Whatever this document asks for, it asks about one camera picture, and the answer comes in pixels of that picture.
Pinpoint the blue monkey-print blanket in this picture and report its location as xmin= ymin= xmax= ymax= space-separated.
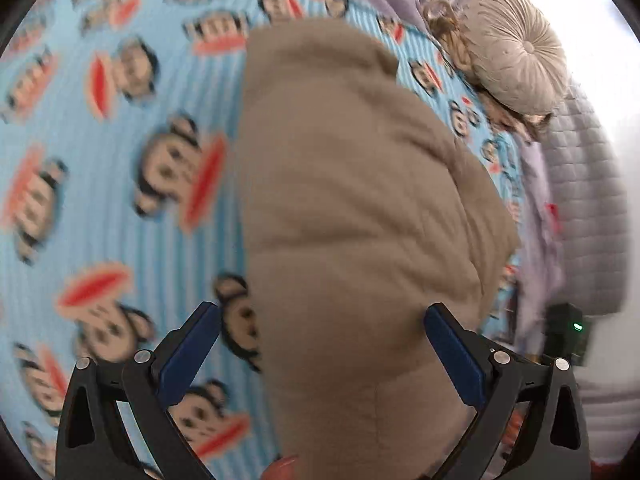
xmin=0 ymin=0 xmax=526 ymax=480

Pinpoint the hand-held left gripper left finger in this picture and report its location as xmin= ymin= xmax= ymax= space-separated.
xmin=54 ymin=301 xmax=221 ymax=480

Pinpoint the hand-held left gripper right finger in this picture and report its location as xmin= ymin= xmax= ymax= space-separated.
xmin=424 ymin=303 xmax=593 ymax=480

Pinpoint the round beige pleated cushion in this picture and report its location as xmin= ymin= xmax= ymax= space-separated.
xmin=457 ymin=0 xmax=571 ymax=116

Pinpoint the tan puffer jacket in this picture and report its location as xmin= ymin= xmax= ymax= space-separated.
xmin=235 ymin=17 xmax=523 ymax=480

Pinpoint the grey quilted cover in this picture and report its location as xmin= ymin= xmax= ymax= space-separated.
xmin=537 ymin=82 xmax=631 ymax=316

